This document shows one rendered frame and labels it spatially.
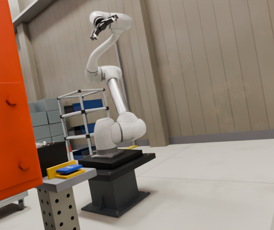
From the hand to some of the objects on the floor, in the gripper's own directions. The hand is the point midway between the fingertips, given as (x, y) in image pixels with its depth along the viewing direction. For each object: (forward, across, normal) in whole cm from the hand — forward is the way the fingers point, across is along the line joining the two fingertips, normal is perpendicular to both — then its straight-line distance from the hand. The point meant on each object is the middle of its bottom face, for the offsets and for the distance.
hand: (106, 29), depth 122 cm
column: (+82, -76, +44) cm, 120 cm away
